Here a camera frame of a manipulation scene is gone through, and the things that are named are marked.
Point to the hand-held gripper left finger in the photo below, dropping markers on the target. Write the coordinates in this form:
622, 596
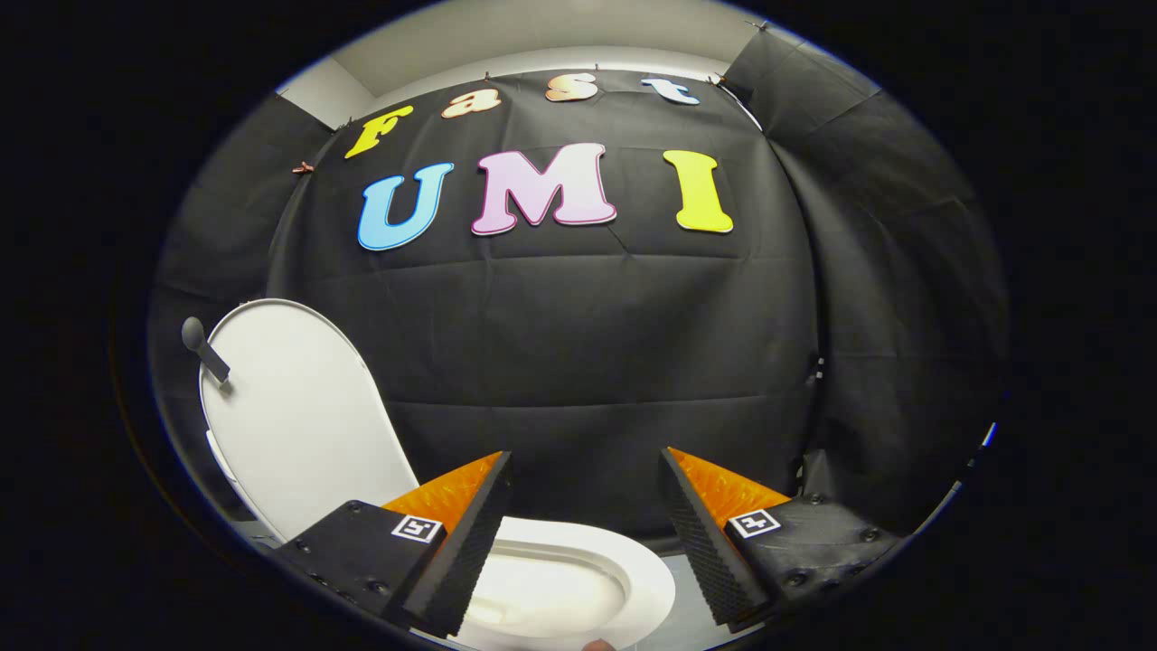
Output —
470, 556

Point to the white toilet lid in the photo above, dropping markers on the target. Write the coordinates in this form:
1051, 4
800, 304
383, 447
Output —
298, 425

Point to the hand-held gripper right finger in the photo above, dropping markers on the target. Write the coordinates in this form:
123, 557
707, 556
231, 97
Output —
714, 556

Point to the black backdrop cloth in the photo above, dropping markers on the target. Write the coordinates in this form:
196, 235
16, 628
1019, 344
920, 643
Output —
587, 344

